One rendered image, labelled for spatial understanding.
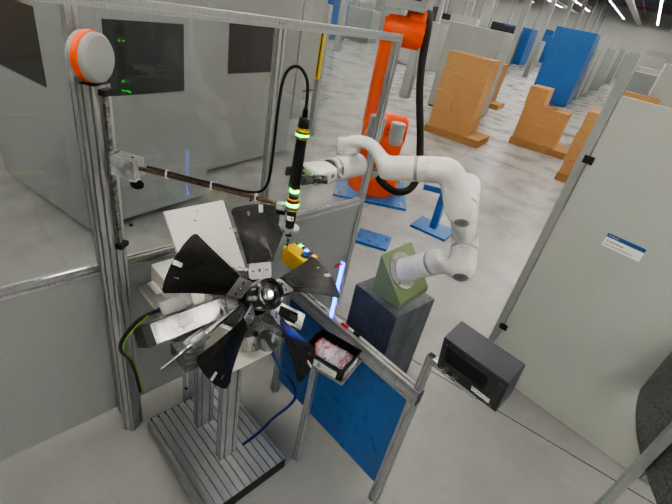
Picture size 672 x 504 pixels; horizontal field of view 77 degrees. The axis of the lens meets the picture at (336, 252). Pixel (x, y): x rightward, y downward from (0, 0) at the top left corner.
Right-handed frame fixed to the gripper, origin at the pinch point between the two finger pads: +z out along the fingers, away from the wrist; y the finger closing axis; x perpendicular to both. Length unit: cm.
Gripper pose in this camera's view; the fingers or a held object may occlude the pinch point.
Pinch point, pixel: (296, 175)
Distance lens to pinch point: 145.6
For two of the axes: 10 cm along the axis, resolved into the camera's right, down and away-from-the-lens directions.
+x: 1.8, -8.4, -5.2
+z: -7.1, 2.5, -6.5
